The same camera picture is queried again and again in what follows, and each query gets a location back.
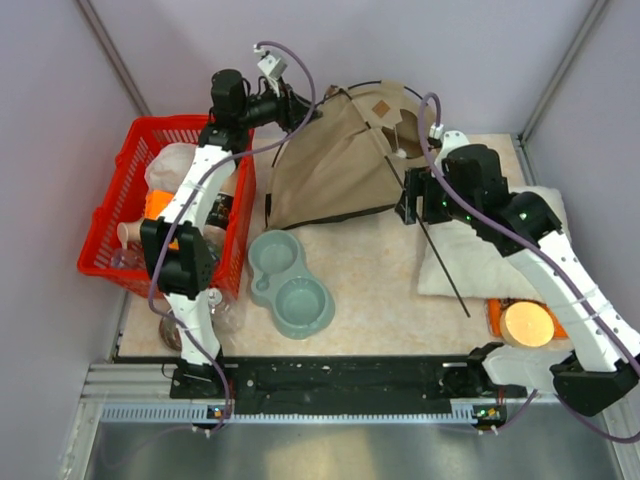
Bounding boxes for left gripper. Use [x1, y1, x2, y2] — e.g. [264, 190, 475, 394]
[237, 76, 322, 133]

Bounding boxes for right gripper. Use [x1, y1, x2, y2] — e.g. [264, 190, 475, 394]
[395, 165, 478, 226]

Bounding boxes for beige fabric pet tent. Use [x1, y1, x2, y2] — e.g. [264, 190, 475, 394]
[264, 79, 436, 231]

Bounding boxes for white fluffy cushion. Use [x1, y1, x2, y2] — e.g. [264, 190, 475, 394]
[417, 185, 574, 302]

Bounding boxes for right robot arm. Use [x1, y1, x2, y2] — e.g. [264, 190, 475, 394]
[396, 144, 639, 417]

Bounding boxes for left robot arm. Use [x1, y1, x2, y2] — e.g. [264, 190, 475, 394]
[140, 69, 317, 397]

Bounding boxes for grey-green double pet bowl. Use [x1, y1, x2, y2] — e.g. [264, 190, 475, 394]
[248, 230, 335, 340]

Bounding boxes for black instant noodle cup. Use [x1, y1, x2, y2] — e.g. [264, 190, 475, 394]
[206, 178, 237, 231]

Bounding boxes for pink white plastic bag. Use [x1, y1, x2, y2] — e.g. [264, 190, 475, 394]
[144, 142, 197, 194]

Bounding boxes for red plastic basket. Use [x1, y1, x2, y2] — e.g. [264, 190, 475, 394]
[77, 115, 256, 297]

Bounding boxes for orange cardboard box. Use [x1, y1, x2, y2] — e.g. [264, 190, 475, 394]
[144, 190, 173, 220]

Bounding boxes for clear plastic bottle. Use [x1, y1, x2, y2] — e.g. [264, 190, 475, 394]
[208, 288, 243, 334]

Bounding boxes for beige paper cup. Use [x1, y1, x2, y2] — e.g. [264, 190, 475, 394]
[116, 219, 143, 249]

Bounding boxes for steel bowl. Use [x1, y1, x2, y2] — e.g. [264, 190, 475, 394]
[158, 317, 182, 352]

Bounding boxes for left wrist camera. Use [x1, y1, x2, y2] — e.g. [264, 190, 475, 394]
[254, 45, 288, 97]

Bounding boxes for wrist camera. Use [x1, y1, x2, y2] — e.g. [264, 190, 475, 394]
[254, 45, 288, 97]
[427, 123, 471, 164]

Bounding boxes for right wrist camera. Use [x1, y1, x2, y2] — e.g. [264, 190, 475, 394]
[427, 123, 471, 164]

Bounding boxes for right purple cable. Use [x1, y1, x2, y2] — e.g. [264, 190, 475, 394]
[418, 92, 640, 444]

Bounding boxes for purple cable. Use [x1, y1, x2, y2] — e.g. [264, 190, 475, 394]
[147, 40, 317, 431]
[418, 92, 640, 444]

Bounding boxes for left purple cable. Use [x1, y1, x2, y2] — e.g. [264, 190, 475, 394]
[147, 40, 317, 431]

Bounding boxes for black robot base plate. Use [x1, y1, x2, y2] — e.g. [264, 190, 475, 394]
[170, 355, 526, 416]

